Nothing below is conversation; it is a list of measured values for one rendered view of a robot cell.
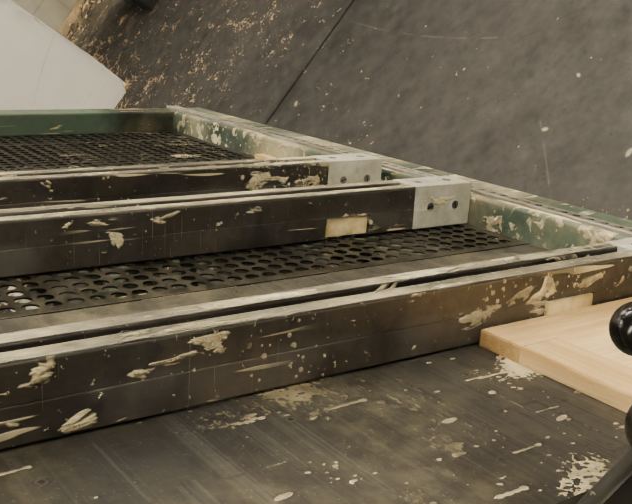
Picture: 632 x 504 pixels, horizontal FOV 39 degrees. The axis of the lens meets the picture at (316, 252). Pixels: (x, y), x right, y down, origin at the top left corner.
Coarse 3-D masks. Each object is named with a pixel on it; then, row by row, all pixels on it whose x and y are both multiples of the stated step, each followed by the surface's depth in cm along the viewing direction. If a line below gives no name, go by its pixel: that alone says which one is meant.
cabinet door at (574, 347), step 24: (576, 312) 104; (600, 312) 104; (480, 336) 96; (504, 336) 94; (528, 336) 95; (552, 336) 95; (576, 336) 96; (600, 336) 97; (528, 360) 91; (552, 360) 89; (576, 360) 89; (600, 360) 90; (624, 360) 91; (576, 384) 87; (600, 384) 84; (624, 384) 84; (624, 408) 82
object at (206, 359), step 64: (512, 256) 106; (576, 256) 110; (128, 320) 77; (192, 320) 80; (256, 320) 79; (320, 320) 83; (384, 320) 88; (448, 320) 93; (512, 320) 99; (0, 384) 67; (64, 384) 70; (128, 384) 73; (192, 384) 77; (256, 384) 81; (0, 448) 68
